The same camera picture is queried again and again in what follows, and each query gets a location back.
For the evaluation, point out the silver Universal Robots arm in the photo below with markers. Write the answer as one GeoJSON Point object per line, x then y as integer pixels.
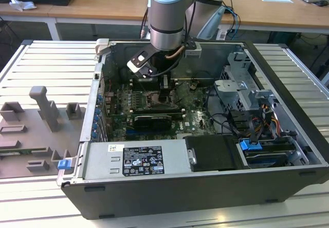
{"type": "Point", "coordinates": [167, 27]}

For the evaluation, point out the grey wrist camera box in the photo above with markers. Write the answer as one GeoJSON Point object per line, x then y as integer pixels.
{"type": "Point", "coordinates": [192, 53]}

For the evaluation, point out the grey case latch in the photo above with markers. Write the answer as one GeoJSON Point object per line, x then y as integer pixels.
{"type": "Point", "coordinates": [102, 46]}

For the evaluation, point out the blue case latch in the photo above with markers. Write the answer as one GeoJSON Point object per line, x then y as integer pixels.
{"type": "Point", "coordinates": [63, 164]}

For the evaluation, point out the black computer mouse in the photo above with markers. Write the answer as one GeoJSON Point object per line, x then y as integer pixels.
{"type": "Point", "coordinates": [321, 3]}

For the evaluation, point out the grey parts rack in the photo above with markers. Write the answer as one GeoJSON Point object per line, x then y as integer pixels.
{"type": "Point", "coordinates": [30, 135]}

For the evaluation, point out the pale blue teach pendant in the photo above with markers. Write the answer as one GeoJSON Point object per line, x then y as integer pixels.
{"type": "Point", "coordinates": [214, 22]}

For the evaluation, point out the black PC case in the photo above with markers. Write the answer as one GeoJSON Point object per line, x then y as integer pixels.
{"type": "Point", "coordinates": [180, 197]}

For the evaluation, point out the black RAM slot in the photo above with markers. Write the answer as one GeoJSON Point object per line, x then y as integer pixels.
{"type": "Point", "coordinates": [144, 82]}
{"type": "Point", "coordinates": [144, 86]}
{"type": "Point", "coordinates": [156, 114]}
{"type": "Point", "coordinates": [156, 110]}

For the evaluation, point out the silver power supply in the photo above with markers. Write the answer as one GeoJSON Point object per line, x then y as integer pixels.
{"type": "Point", "coordinates": [102, 161]}

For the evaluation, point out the CPU socket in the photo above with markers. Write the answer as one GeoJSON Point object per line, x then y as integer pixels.
{"type": "Point", "coordinates": [154, 104]}

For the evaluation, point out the wooden desk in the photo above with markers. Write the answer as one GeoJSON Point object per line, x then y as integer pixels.
{"type": "Point", "coordinates": [90, 4]}

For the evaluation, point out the blue slot clip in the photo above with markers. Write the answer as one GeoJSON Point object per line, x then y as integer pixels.
{"type": "Point", "coordinates": [99, 98]}
{"type": "Point", "coordinates": [95, 125]}
{"type": "Point", "coordinates": [94, 135]}

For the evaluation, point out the blue disk carrier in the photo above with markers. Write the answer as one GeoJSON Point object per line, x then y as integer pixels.
{"type": "Point", "coordinates": [249, 145]}

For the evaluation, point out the green motherboard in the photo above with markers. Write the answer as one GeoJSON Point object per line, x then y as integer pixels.
{"type": "Point", "coordinates": [198, 120]}

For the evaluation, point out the black plastic shroud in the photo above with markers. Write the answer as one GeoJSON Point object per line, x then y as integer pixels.
{"type": "Point", "coordinates": [213, 153]}

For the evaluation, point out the green RAM stick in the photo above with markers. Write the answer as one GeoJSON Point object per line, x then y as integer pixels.
{"type": "Point", "coordinates": [23, 151]}

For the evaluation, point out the crumpled white paper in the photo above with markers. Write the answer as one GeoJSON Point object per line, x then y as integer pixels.
{"type": "Point", "coordinates": [21, 4]}

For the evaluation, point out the black graphics card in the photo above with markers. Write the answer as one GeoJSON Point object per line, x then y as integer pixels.
{"type": "Point", "coordinates": [151, 122]}

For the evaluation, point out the small white box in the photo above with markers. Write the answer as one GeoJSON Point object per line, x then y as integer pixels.
{"type": "Point", "coordinates": [221, 35]}

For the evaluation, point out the silver metal drive cage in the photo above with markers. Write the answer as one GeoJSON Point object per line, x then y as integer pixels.
{"type": "Point", "coordinates": [231, 94]}

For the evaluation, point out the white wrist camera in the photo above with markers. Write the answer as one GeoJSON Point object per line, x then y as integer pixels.
{"type": "Point", "coordinates": [137, 59]}

